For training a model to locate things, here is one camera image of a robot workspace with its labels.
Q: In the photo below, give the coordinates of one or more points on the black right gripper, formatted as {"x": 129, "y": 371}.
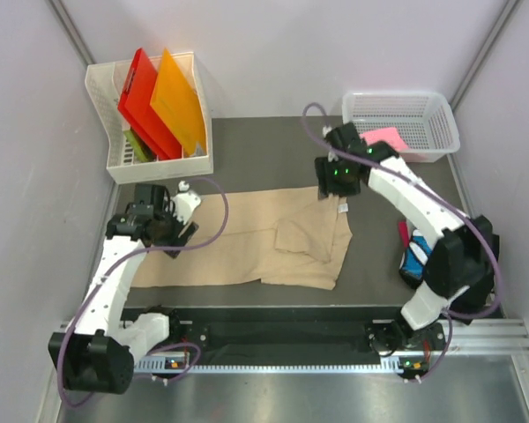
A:
{"x": 326, "y": 187}

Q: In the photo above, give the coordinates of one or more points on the white file organizer rack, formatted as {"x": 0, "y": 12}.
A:
{"x": 104, "y": 83}

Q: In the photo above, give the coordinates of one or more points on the black printed t shirt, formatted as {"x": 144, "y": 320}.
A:
{"x": 412, "y": 260}

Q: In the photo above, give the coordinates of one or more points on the red plastic folder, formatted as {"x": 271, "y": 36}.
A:
{"x": 134, "y": 106}

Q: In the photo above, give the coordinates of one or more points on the green booklet in rack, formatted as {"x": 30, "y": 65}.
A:
{"x": 141, "y": 151}

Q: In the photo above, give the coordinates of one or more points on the orange plastic folder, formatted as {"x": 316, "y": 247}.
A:
{"x": 175, "y": 101}

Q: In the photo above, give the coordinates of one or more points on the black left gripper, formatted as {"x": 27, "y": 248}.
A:
{"x": 175, "y": 241}

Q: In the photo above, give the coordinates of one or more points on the white mesh laundry basket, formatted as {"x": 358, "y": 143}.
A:
{"x": 424, "y": 120}

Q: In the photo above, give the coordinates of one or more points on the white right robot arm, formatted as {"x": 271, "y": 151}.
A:
{"x": 458, "y": 264}

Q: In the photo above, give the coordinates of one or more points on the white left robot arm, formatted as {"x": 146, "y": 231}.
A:
{"x": 96, "y": 353}

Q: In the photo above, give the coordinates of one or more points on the beige t shirt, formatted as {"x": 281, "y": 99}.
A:
{"x": 288, "y": 237}

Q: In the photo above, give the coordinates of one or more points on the pink t shirt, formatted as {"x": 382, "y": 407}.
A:
{"x": 389, "y": 135}

